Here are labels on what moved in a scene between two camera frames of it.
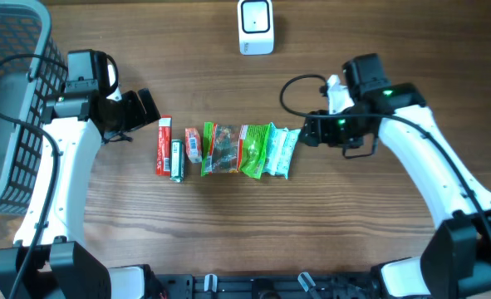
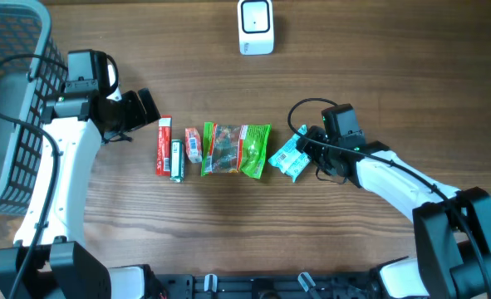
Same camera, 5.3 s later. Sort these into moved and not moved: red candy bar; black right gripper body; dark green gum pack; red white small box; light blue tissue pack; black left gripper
Moved: black right gripper body; light blue tissue pack
Not moved: red white small box; black left gripper; red candy bar; dark green gum pack
